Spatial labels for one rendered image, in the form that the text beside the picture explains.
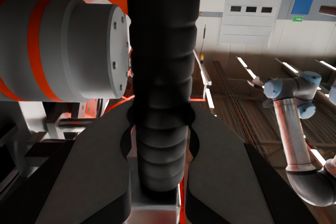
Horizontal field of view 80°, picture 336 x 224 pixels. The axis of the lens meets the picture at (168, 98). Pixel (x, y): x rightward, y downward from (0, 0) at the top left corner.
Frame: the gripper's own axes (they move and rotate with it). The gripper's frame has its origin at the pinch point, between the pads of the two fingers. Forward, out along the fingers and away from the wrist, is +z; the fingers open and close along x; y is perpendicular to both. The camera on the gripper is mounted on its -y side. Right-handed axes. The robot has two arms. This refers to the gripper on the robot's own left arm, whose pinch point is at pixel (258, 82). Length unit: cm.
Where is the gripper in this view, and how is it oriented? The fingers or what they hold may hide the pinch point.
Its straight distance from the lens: 127.2
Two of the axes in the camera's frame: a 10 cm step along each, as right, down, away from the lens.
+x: -9.7, -0.5, -2.5
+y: 1.6, -8.7, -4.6
